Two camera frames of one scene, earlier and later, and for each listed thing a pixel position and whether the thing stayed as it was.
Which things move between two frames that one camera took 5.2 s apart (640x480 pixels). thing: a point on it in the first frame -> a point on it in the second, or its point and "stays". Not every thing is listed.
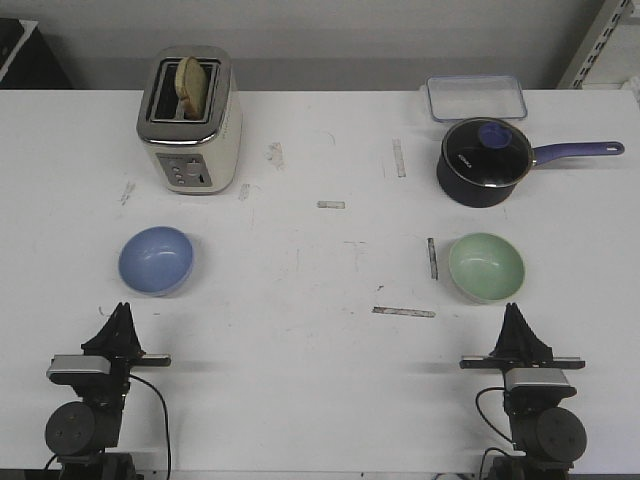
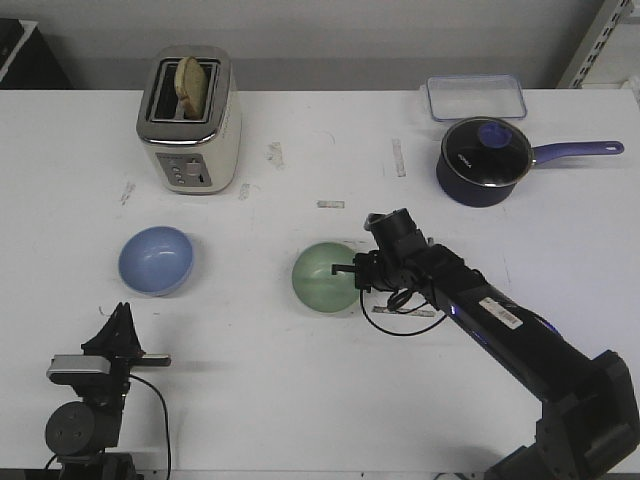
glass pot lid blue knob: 488,152 stays
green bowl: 486,266 -> 314,282
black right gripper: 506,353 -> 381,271
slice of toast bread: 191,87 stays
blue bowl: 156,260 stays
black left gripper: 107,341 stays
